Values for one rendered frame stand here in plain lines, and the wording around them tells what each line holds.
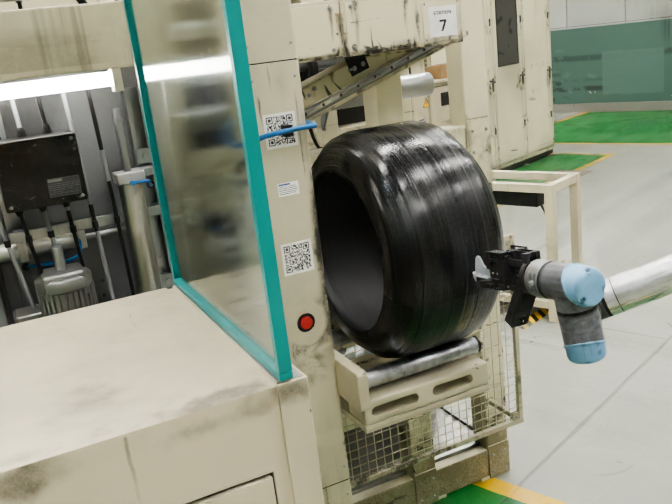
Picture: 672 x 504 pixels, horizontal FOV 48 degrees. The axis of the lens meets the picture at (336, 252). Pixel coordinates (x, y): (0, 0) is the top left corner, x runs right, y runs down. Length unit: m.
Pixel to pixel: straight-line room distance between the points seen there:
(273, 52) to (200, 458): 0.95
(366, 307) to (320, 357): 0.35
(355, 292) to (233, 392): 1.18
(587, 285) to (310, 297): 0.65
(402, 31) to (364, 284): 0.70
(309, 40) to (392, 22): 0.25
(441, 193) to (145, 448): 0.96
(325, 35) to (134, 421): 1.27
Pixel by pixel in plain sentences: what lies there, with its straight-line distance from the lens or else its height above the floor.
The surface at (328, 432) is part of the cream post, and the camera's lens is 1.90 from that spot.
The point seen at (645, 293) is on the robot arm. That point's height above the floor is 1.14.
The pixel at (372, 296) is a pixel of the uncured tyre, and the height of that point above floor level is 0.98.
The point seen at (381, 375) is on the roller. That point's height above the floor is 0.91.
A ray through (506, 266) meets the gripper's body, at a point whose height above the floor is 1.20.
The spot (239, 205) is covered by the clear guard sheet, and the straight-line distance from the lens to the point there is 1.00.
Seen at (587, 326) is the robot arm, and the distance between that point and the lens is 1.48.
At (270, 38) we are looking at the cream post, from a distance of 1.66.
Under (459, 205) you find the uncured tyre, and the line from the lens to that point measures 1.70.
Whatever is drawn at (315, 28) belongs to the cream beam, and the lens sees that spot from 1.99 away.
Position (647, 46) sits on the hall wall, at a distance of 13.36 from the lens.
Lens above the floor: 1.69
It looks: 16 degrees down
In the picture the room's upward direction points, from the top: 7 degrees counter-clockwise
